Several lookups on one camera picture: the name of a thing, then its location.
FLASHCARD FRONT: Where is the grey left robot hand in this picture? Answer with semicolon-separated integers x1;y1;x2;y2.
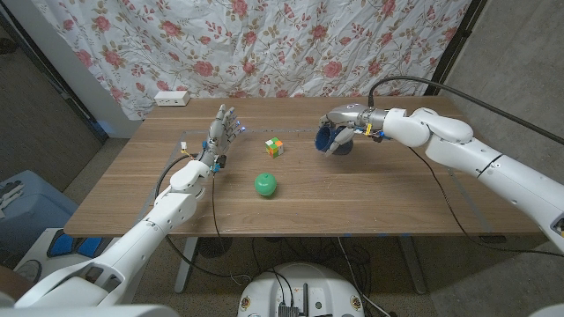
200;104;246;165

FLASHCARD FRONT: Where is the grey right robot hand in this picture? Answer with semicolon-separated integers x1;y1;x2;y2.
320;103;389;158

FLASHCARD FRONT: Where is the dark blue mug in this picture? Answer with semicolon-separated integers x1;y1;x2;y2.
314;124;354;157

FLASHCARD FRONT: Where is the Rubik's cube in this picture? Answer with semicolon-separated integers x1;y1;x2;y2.
264;136;285;159

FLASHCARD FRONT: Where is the green ball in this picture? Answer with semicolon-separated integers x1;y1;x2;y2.
254;172;278;198

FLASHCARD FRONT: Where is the white power strip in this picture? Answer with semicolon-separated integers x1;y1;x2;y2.
153;90;191;107

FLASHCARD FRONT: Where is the floral curtain backdrop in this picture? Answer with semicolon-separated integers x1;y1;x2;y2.
30;0;472;121

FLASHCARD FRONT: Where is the black round floor object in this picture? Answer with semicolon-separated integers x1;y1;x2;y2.
197;236;234;259

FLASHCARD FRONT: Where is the black backdrop pole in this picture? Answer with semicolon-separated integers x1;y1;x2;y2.
423;0;489;97

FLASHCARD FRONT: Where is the white table leg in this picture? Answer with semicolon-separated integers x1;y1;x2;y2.
174;236;199;295

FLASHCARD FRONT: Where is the grey table leg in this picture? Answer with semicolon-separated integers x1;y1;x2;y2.
398;235;428;295

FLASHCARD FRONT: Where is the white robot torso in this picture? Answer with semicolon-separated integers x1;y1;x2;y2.
236;262;366;317

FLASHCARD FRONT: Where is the blue storage bin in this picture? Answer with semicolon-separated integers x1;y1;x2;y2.
0;170;79;259

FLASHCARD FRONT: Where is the white device with blue pads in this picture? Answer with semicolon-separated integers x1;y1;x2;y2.
15;227;122;283

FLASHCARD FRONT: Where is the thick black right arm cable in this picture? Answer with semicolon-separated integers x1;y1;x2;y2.
367;75;564;146

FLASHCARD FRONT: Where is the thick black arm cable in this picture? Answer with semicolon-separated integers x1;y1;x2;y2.
153;152;252;283
367;75;564;146

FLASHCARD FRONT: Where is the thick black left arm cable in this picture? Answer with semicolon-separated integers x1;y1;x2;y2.
153;152;252;283

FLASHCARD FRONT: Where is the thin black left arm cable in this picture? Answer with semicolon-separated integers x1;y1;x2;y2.
211;171;226;248

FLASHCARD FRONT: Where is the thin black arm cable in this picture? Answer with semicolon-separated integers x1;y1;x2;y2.
211;171;226;248
408;147;564;260

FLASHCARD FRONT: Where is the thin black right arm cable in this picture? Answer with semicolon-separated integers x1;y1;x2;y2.
408;147;564;260

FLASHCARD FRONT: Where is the black floor cable tangle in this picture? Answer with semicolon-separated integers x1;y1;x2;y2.
250;236;374;305

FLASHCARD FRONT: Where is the black slanted wall strip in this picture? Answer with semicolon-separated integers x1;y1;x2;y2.
0;4;109;144

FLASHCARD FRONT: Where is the white floor cable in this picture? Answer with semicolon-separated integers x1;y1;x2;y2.
337;236;393;317

